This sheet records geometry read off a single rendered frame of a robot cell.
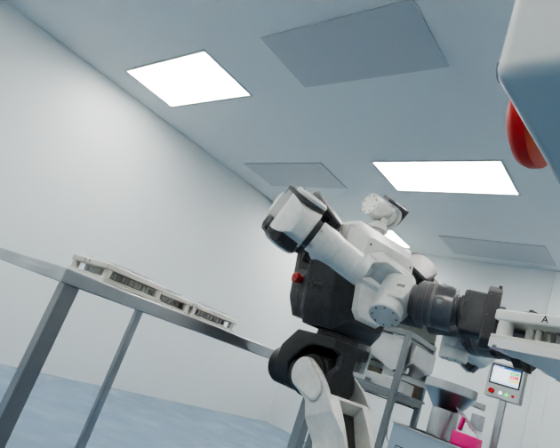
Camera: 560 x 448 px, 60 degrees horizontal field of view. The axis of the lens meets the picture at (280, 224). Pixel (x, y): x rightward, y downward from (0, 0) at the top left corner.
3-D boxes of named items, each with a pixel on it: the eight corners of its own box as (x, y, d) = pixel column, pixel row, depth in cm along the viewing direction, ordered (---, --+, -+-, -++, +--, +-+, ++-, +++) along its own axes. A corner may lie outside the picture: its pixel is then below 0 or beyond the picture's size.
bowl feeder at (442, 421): (404, 425, 337) (419, 372, 347) (424, 430, 362) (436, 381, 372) (476, 452, 304) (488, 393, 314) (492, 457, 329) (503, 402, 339)
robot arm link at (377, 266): (422, 280, 101) (371, 241, 102) (411, 308, 95) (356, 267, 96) (404, 294, 106) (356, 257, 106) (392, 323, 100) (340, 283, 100)
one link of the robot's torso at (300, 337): (260, 377, 145) (279, 320, 149) (292, 388, 151) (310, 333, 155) (316, 403, 121) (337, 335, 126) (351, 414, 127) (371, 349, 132)
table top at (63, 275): (-57, 237, 221) (-53, 231, 222) (141, 311, 291) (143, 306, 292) (60, 282, 112) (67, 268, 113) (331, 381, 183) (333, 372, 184)
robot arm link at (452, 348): (493, 370, 108) (455, 364, 119) (501, 324, 111) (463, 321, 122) (457, 356, 104) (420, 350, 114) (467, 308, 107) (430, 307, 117)
